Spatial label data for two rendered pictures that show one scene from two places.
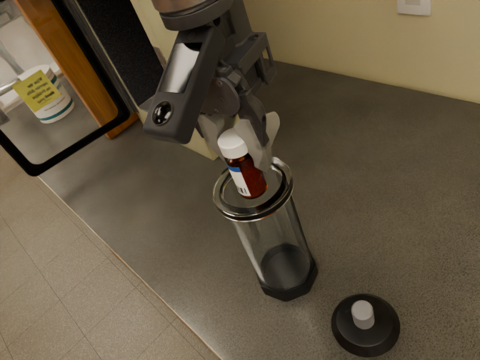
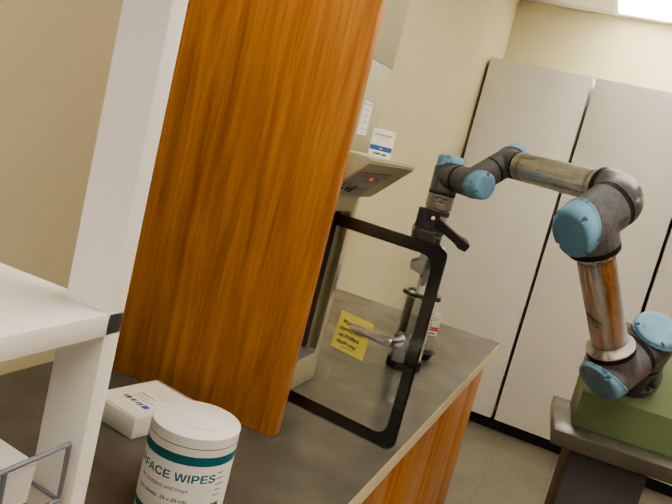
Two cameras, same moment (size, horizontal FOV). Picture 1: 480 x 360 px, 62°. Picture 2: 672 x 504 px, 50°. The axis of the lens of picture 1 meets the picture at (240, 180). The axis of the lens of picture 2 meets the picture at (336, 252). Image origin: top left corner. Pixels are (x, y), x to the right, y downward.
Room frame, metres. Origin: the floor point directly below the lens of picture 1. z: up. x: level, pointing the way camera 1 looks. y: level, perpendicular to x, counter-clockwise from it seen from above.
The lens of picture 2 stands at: (1.91, 1.34, 1.54)
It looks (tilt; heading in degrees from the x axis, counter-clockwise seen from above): 9 degrees down; 229
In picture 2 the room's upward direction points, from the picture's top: 14 degrees clockwise
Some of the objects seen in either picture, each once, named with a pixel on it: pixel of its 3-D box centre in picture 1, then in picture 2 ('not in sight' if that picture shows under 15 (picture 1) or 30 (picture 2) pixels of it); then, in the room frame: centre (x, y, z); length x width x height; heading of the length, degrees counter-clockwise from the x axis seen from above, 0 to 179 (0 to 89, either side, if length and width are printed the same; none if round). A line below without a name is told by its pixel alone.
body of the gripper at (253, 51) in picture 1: (218, 52); (429, 230); (0.41, -0.03, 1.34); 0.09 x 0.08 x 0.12; 134
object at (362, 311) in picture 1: (363, 320); (421, 346); (0.25, -0.08, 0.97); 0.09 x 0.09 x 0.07
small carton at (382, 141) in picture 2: not in sight; (382, 143); (0.82, 0.14, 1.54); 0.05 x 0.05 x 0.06; 47
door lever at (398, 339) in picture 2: not in sight; (376, 334); (0.97, 0.43, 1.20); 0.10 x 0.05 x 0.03; 109
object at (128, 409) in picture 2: not in sight; (145, 407); (1.28, 0.19, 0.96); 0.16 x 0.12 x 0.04; 17
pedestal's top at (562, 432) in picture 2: not in sight; (610, 436); (0.00, 0.45, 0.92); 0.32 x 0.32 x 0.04; 35
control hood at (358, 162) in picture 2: not in sight; (365, 178); (0.86, 0.17, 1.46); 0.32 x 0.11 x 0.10; 29
